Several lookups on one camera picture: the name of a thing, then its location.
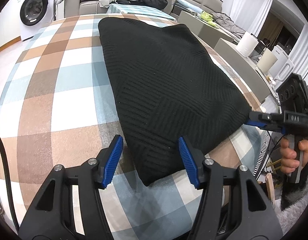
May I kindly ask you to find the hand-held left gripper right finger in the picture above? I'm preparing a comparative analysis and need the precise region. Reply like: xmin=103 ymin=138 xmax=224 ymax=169
xmin=178 ymin=136 xmax=276 ymax=240

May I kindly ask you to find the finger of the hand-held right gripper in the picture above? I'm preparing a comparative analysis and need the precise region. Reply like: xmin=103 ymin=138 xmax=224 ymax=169
xmin=244 ymin=120 xmax=286 ymax=134
xmin=249 ymin=111 xmax=285 ymax=126

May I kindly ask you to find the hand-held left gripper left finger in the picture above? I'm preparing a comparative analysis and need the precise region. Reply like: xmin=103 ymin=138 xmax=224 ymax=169
xmin=18 ymin=134 xmax=124 ymax=240

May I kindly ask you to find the black knit sweater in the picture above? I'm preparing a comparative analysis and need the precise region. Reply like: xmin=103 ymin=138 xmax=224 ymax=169
xmin=98 ymin=17 xmax=252 ymax=187

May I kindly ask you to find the person's right forearm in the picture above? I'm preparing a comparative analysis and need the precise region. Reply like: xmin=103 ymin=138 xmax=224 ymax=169
xmin=279 ymin=166 xmax=308 ymax=212

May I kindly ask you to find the person's right hand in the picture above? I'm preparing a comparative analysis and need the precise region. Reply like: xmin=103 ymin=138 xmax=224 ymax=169
xmin=279 ymin=137 xmax=308 ymax=174

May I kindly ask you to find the black white striped fabric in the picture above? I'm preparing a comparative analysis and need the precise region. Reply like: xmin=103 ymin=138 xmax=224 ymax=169
xmin=254 ymin=132 xmax=272 ymax=175

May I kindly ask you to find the cream cylinder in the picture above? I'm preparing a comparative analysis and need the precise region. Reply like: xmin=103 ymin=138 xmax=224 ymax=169
xmin=257 ymin=49 xmax=280 ymax=73

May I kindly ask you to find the white plastic appliance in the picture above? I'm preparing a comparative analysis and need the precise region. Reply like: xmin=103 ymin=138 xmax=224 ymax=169
xmin=270 ymin=45 xmax=295 ymax=83

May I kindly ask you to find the grey cabinet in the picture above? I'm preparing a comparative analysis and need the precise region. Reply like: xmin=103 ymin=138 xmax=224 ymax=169
xmin=178 ymin=10 xmax=236 ymax=44
xmin=214 ymin=38 xmax=272 ymax=103

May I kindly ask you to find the white paper towel roll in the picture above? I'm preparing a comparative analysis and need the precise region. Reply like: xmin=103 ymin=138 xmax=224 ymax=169
xmin=237 ymin=32 xmax=259 ymax=57

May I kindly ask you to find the grey duvet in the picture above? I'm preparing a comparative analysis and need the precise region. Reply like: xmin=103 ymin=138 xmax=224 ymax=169
xmin=211 ymin=12 xmax=246 ymax=39

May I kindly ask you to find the brown blue checked tablecloth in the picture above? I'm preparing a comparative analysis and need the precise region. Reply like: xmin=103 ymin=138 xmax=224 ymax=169
xmin=0 ymin=14 xmax=270 ymax=240

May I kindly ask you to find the grey shaggy rug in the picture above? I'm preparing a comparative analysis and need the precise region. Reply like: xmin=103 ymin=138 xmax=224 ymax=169
xmin=273 ymin=200 xmax=308 ymax=238

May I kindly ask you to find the white curtain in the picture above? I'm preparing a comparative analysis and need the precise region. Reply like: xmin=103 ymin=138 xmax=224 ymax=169
xmin=229 ymin=0 xmax=276 ymax=34

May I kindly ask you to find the lime green cloth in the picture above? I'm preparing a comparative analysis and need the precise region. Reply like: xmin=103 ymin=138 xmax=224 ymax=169
xmin=200 ymin=11 xmax=217 ymax=28

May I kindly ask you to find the light blue pillow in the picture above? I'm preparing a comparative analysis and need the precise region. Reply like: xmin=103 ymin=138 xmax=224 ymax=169
xmin=176 ymin=0 xmax=203 ymax=13

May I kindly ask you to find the white washing machine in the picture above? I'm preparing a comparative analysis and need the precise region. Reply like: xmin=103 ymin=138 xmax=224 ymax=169
xmin=15 ymin=0 xmax=58 ymax=42

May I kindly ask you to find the black cable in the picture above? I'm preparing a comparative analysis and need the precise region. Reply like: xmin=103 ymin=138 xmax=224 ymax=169
xmin=0 ymin=127 xmax=20 ymax=230

